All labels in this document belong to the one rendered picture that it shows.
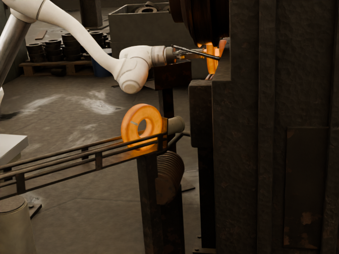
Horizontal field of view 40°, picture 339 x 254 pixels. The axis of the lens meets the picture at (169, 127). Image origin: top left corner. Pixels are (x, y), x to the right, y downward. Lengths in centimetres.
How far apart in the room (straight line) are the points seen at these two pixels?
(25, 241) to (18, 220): 8
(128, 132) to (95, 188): 127
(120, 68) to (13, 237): 81
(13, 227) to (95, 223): 88
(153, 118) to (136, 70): 46
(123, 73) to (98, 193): 91
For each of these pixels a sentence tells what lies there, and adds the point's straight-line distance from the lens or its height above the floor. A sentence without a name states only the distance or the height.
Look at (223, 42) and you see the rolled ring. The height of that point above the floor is 76.
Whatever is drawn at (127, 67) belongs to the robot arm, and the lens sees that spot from 193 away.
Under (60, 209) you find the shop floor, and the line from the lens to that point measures 254.
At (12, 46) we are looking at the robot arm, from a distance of 231.
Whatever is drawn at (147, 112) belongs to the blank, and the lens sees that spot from 148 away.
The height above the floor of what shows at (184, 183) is 1.
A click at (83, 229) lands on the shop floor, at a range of 233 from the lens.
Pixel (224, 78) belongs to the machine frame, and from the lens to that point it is 138.
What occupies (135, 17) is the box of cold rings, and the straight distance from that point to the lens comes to 430.
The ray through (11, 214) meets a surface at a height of 51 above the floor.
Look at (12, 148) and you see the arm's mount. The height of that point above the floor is 40.
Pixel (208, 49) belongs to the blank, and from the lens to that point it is 198.
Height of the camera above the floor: 123
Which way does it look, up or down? 21 degrees down
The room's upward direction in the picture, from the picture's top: 4 degrees counter-clockwise
